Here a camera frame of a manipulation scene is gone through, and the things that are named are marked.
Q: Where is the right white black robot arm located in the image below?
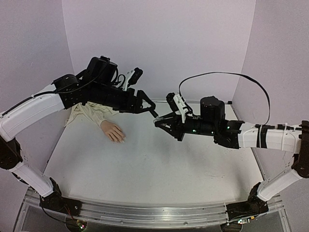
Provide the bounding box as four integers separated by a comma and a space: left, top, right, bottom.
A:
154, 93, 309, 202

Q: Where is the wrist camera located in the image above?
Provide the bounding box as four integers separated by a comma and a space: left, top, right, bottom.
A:
122, 67, 143, 91
166, 92, 193, 124

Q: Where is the clear nail polish bottle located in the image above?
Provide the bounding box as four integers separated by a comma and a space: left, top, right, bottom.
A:
154, 116, 165, 124

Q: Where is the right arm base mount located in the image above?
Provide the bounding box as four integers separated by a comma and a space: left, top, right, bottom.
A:
226, 194, 269, 222

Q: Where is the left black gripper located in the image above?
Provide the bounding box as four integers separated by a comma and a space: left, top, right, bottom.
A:
91, 81, 158, 114

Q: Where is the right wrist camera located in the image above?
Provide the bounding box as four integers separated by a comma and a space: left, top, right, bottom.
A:
166, 92, 193, 124

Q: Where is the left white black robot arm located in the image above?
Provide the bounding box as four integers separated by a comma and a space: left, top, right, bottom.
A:
0, 56, 157, 211

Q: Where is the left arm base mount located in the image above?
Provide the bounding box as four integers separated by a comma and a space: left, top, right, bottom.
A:
40, 192, 82, 216

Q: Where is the cream cloth sleeve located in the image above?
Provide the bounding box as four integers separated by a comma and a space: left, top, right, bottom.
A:
65, 102, 119, 126

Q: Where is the mannequin hand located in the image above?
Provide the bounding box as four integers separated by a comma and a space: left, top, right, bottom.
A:
100, 120, 126, 143

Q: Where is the black nail polish brush cap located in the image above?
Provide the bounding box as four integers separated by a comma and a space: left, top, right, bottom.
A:
149, 109, 159, 118

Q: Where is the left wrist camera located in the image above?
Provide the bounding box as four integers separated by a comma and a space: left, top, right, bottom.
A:
122, 67, 143, 91

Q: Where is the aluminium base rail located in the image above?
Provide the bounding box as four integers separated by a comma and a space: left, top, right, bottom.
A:
25, 188, 290, 231

